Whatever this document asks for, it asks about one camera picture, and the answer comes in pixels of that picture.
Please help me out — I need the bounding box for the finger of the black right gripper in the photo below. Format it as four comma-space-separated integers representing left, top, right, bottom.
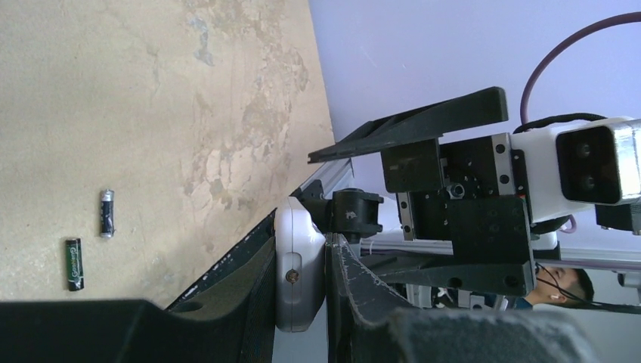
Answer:
361, 254, 536, 296
308, 86, 509, 164

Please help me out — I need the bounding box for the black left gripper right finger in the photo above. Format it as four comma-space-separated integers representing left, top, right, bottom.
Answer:
325, 234, 599, 362

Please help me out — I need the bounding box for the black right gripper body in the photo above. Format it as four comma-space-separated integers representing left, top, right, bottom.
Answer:
381, 133, 533, 281

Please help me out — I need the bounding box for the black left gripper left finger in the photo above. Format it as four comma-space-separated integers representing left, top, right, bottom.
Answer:
1, 239, 275, 362

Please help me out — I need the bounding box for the white remote control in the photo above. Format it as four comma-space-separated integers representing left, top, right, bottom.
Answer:
274, 197, 326, 333

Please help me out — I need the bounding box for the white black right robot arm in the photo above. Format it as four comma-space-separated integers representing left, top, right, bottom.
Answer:
308, 87, 640, 296

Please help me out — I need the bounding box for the person in background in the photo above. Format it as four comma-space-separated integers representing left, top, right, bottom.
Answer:
514, 265, 595, 310

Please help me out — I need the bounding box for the black silver AAA battery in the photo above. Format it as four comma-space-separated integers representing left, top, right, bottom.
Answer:
100, 189, 115, 238

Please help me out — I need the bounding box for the green black AAA battery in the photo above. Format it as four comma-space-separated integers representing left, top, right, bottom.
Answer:
64, 238, 85, 292

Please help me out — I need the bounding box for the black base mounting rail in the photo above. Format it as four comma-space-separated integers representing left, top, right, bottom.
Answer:
166, 209, 277, 312

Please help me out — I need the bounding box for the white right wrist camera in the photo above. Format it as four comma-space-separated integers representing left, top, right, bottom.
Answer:
510, 116, 640, 223

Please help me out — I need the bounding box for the aluminium table edge frame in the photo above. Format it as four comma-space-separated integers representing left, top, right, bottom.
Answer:
290, 159, 355, 198

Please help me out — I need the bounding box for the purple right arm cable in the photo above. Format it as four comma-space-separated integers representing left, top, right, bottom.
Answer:
519, 11, 641, 126

